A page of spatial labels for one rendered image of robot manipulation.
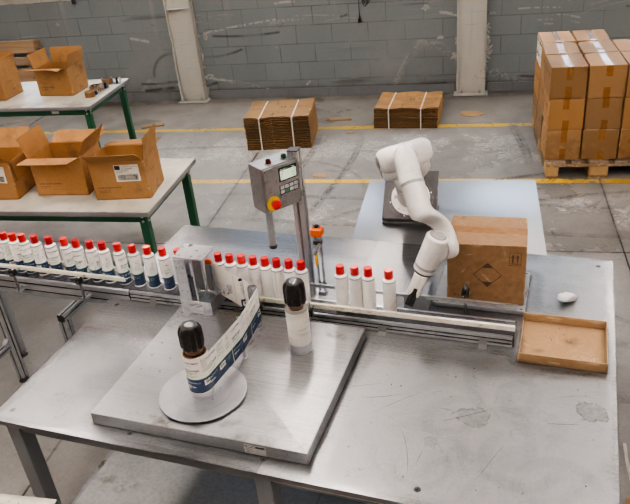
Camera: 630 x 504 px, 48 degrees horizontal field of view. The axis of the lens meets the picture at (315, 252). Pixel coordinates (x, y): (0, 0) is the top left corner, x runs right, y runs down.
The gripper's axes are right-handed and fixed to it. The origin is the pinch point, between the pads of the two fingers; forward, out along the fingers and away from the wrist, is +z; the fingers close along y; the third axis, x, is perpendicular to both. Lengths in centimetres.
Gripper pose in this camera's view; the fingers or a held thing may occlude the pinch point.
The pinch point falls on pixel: (410, 300)
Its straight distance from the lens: 277.7
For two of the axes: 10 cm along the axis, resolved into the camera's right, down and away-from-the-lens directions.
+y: -3.2, 5.0, -8.1
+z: -2.4, 7.8, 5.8
